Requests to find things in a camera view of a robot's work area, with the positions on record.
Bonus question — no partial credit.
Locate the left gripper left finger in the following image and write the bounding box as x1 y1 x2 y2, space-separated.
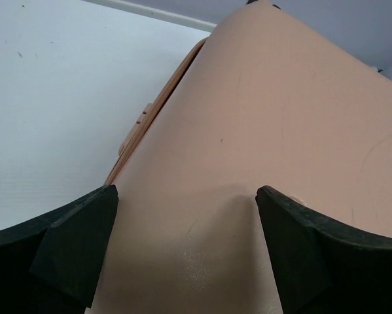
0 185 118 313

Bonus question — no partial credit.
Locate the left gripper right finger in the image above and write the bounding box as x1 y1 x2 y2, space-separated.
255 186 392 313

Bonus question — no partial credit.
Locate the pink hard-shell suitcase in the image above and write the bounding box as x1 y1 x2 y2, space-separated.
90 1 392 313

